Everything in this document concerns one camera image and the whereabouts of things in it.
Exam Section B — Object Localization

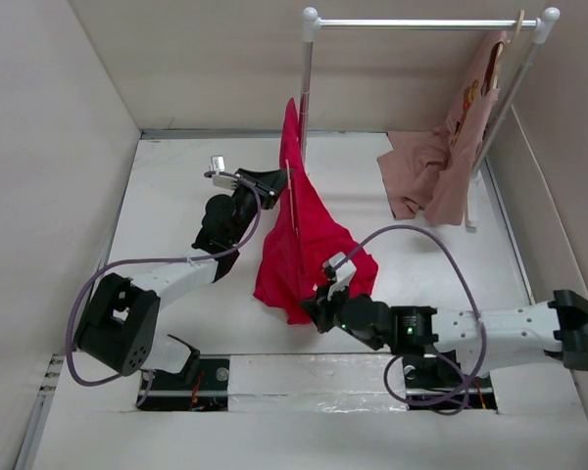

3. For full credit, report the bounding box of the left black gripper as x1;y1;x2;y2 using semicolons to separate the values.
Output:
227;167;291;246

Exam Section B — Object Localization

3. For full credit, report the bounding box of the pink wire hanger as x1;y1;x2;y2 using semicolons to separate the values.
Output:
282;159;319;290

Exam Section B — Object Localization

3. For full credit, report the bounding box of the red t shirt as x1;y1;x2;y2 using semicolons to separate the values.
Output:
254;99;358;332

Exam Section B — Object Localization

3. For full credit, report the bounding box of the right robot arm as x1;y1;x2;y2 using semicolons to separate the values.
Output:
301;289;588;385

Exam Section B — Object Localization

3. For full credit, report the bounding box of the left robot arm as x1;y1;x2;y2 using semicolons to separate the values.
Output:
65;168;287;389

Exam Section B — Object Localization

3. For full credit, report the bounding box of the pink shirt on floor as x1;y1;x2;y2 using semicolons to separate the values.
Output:
377;127;449;220

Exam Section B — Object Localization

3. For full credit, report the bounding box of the hanging pink printed shirt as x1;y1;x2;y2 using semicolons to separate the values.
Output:
424;31;508;226

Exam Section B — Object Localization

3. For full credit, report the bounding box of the wooden hanger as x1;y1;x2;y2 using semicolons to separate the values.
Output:
486;10;525;92

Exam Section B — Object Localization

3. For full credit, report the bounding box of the white clothes rack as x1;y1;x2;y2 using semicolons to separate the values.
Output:
299;7;561;229

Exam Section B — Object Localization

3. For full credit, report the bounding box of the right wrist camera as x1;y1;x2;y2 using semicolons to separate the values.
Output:
323;252;357;301

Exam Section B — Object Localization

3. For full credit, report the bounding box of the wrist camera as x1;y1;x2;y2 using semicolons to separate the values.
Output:
204;155;237;191
323;252;357;301

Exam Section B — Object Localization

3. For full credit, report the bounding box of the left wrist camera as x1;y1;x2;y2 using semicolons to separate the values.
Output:
204;155;237;191

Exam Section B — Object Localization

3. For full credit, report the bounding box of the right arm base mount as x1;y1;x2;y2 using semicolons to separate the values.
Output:
402;354;497;410

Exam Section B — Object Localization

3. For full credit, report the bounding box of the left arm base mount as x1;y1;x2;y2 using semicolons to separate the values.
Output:
135;334;230;412

